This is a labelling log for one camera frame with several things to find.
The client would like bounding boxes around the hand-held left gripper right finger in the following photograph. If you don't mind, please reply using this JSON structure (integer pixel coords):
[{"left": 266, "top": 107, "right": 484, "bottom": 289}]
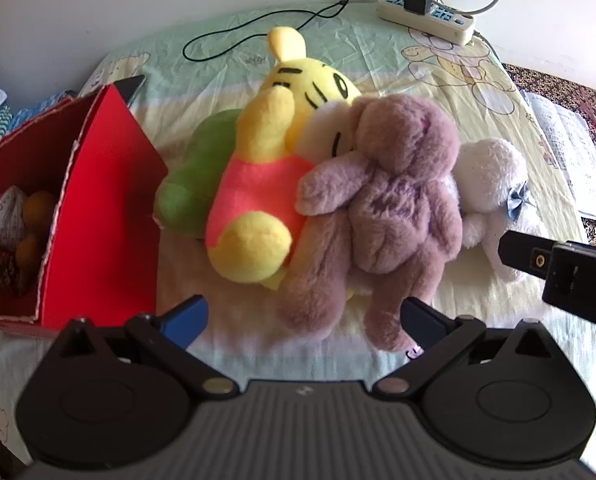
[{"left": 375, "top": 296, "right": 553, "bottom": 398}]

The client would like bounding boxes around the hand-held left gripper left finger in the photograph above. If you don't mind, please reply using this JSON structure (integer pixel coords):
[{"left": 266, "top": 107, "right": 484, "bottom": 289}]
[{"left": 58, "top": 295, "right": 239, "bottom": 401}]

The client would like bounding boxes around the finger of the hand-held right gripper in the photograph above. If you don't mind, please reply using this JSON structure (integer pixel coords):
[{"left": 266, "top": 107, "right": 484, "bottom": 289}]
[{"left": 498, "top": 230, "right": 554, "bottom": 281}]

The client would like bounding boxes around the white plush rabbit blue bow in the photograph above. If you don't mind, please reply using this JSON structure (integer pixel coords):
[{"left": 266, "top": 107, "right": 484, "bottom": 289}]
[{"left": 450, "top": 138, "right": 538, "bottom": 283}]

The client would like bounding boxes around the mauve plush bear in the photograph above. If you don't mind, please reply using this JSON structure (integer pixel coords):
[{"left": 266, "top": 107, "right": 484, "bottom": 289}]
[{"left": 278, "top": 94, "right": 464, "bottom": 353}]

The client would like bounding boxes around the red cardboard box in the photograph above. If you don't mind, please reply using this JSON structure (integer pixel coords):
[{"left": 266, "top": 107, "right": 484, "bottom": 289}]
[{"left": 0, "top": 82, "right": 169, "bottom": 338}]

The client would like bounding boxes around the green plush toy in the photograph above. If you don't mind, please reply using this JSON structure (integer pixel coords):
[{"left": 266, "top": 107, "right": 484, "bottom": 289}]
[{"left": 153, "top": 108, "right": 243, "bottom": 238}]

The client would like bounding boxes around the yellow tiger plush toy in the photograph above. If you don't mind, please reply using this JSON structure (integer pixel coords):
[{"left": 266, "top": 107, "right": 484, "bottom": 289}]
[{"left": 205, "top": 26, "right": 363, "bottom": 291}]

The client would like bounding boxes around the orange fruit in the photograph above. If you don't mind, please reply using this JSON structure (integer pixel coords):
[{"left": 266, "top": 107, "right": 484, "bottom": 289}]
[
  {"left": 23, "top": 190, "right": 59, "bottom": 233},
  {"left": 17, "top": 235, "right": 46, "bottom": 273}
]

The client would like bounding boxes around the brown pine cone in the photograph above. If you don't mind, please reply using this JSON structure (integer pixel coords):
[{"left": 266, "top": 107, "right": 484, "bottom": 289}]
[{"left": 0, "top": 252, "right": 31, "bottom": 296}]

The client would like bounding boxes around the black smartphone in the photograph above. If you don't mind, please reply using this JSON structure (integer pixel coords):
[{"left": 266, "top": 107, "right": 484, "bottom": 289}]
[{"left": 114, "top": 75, "right": 146, "bottom": 108}]

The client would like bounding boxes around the white power strip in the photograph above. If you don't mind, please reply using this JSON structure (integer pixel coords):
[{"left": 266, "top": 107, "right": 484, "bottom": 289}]
[{"left": 376, "top": 0, "right": 476, "bottom": 45}]

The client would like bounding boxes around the black charging cable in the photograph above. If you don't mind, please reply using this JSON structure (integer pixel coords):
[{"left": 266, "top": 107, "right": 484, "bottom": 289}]
[{"left": 183, "top": 0, "right": 433, "bottom": 62}]

